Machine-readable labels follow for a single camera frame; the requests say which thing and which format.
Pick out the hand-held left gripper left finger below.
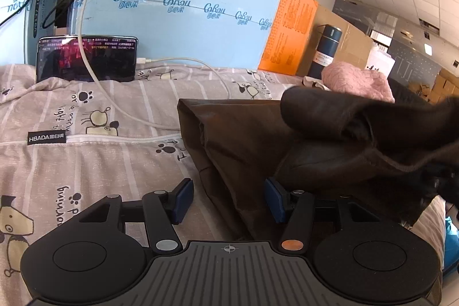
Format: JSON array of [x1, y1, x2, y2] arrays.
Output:
[[57, 178, 195, 255]]

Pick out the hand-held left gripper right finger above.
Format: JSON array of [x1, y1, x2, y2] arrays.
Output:
[[264, 178, 381, 253]]

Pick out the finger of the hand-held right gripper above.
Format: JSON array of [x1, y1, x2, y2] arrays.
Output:
[[425, 163, 459, 209]]

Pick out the dark brown pants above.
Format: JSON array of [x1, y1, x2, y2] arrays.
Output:
[[177, 85, 459, 241]]

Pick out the blue plastic bag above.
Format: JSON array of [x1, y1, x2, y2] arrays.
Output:
[[444, 216, 459, 271]]

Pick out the printed cartoon bed sheet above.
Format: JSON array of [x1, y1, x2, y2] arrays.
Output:
[[0, 63, 447, 293]]

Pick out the stack of small cardboard boxes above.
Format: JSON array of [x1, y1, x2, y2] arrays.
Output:
[[409, 67, 459, 104]]

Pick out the grey pegboard panel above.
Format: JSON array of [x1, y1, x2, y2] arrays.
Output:
[[389, 39, 442, 85]]

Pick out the cream white cloth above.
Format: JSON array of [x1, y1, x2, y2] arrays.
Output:
[[302, 75, 332, 92]]

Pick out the pink knitted sweater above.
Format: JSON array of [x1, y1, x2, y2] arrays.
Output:
[[321, 61, 396, 104]]

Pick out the dark blue thermos bottle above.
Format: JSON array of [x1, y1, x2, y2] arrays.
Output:
[[308, 24, 341, 80]]

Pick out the large light blue printed carton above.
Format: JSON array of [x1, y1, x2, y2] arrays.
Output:
[[70, 0, 286, 72]]

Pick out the orange printed carton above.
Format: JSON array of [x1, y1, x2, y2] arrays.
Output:
[[257, 0, 319, 76]]

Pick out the brown cardboard box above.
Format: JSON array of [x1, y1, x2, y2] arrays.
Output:
[[296, 5, 376, 78]]

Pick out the black smartphone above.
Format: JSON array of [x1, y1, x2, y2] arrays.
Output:
[[36, 35, 139, 83]]

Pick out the white charging cable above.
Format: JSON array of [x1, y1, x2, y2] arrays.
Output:
[[79, 0, 230, 131]]

